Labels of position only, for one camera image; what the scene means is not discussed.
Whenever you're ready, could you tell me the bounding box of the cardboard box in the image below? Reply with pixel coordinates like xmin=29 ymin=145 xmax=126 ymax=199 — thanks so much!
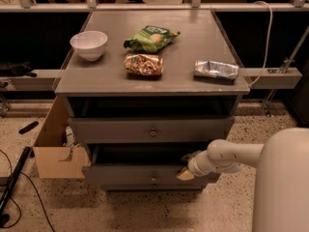
xmin=33 ymin=98 xmax=90 ymax=179

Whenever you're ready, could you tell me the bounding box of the green chip bag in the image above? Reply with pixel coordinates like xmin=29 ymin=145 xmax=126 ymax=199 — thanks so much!
xmin=124 ymin=25 xmax=180 ymax=53

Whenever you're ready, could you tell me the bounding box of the silver blue snack bag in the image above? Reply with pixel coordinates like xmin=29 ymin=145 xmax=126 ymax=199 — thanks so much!
xmin=193 ymin=61 xmax=239 ymax=80

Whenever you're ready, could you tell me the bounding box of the white cable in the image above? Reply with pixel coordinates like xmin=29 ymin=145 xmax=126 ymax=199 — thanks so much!
xmin=247 ymin=0 xmax=274 ymax=89

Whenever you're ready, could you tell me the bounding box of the metal frame rail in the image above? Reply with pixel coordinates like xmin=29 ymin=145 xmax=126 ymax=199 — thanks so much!
xmin=1 ymin=2 xmax=308 ymax=92

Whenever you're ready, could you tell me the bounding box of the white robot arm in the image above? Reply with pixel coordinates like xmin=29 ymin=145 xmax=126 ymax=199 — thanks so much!
xmin=177 ymin=128 xmax=309 ymax=232

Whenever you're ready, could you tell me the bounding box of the grey drawer cabinet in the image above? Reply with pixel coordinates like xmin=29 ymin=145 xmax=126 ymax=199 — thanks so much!
xmin=53 ymin=9 xmax=251 ymax=191

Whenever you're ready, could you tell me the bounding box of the brown snack bag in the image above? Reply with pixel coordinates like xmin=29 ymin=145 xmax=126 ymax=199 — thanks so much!
xmin=125 ymin=53 xmax=163 ymax=76

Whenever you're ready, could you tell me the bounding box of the small black object on floor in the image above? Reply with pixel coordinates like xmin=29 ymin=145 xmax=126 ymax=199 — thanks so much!
xmin=18 ymin=121 xmax=39 ymax=134

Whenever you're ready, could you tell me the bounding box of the white bowl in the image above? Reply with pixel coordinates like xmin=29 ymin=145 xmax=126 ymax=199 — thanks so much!
xmin=70 ymin=31 xmax=108 ymax=61

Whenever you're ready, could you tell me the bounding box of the black object on rail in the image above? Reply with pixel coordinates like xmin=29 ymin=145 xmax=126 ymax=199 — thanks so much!
xmin=0 ymin=62 xmax=37 ymax=77

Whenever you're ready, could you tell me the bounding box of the black floor cable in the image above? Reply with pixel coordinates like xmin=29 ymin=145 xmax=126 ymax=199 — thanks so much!
xmin=0 ymin=149 xmax=56 ymax=232

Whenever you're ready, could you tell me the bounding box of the grey top drawer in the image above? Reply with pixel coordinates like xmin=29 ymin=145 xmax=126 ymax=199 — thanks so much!
xmin=69 ymin=117 xmax=234 ymax=144

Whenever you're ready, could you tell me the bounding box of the black bar on floor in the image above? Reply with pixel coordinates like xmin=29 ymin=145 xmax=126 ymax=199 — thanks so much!
xmin=0 ymin=147 xmax=31 ymax=227

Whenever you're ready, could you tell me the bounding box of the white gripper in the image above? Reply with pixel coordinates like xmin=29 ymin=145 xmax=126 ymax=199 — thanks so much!
xmin=177 ymin=151 xmax=215 ymax=181

